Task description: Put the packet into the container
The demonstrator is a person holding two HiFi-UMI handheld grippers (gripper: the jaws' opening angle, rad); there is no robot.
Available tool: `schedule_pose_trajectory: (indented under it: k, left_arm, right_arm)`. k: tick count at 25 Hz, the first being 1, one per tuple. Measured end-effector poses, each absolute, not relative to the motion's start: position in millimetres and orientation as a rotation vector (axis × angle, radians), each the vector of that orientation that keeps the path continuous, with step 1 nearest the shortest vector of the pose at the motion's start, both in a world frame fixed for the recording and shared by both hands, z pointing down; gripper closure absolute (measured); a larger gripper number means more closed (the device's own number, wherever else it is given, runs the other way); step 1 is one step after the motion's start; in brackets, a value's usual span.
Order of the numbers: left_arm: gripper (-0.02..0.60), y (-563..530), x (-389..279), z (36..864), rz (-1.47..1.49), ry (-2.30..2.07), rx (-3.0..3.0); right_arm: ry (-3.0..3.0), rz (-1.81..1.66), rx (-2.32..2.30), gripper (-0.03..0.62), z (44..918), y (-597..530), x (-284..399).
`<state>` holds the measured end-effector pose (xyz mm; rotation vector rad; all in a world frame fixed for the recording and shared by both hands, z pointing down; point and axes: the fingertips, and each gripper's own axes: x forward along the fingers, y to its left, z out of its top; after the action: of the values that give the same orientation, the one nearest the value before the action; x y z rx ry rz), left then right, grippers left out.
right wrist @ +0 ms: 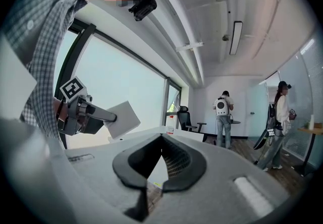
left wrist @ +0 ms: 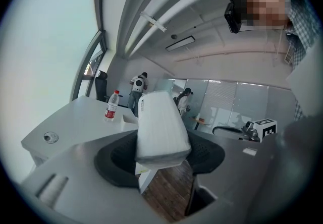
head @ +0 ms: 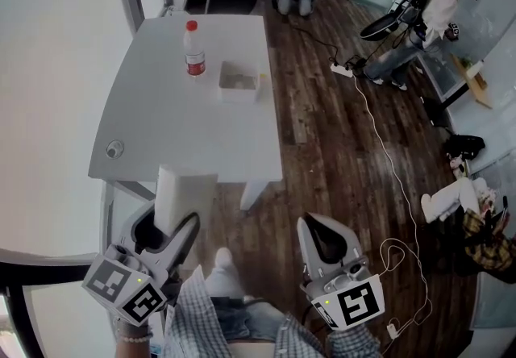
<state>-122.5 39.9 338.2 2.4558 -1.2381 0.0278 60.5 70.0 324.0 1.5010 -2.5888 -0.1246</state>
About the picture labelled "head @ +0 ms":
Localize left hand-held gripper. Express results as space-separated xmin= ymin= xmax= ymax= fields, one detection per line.
xmin=81 ymin=201 xmax=202 ymax=328

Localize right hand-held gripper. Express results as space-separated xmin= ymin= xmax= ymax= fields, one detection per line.
xmin=296 ymin=212 xmax=387 ymax=332

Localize person's right forearm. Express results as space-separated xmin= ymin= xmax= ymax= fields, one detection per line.
xmin=326 ymin=323 xmax=383 ymax=358

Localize person's left forearm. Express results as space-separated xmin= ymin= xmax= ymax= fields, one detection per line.
xmin=114 ymin=307 xmax=155 ymax=358

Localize person's white shoe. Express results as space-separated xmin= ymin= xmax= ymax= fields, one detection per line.
xmin=213 ymin=247 xmax=236 ymax=269

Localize person's plaid shirt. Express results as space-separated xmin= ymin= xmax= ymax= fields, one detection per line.
xmin=163 ymin=267 xmax=384 ymax=358

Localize person's light jeans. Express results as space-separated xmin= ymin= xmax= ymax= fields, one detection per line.
xmin=203 ymin=263 xmax=289 ymax=344

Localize pale soft toy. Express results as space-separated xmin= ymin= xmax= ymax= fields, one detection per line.
xmin=448 ymin=154 xmax=472 ymax=179

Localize black bag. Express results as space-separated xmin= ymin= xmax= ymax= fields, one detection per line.
xmin=443 ymin=133 xmax=487 ymax=160

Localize clear water bottle red cap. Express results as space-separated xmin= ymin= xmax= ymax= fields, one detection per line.
xmin=182 ymin=19 xmax=208 ymax=77

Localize small wooden side table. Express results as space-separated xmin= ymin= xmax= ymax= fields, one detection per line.
xmin=450 ymin=52 xmax=496 ymax=110

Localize black capsule backpack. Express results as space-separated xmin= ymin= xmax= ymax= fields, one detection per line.
xmin=360 ymin=5 xmax=422 ymax=42

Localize white bead bracelet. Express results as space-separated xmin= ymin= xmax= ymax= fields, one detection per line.
xmin=115 ymin=323 xmax=155 ymax=344

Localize round desk cable grommet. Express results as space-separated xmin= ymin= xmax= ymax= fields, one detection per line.
xmin=105 ymin=139 xmax=126 ymax=160

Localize white power cable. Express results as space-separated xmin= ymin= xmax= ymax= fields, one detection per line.
xmin=349 ymin=73 xmax=435 ymax=349

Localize black floor cable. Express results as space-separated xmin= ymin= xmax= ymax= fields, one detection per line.
xmin=273 ymin=0 xmax=340 ymax=66
xmin=344 ymin=23 xmax=409 ymax=69

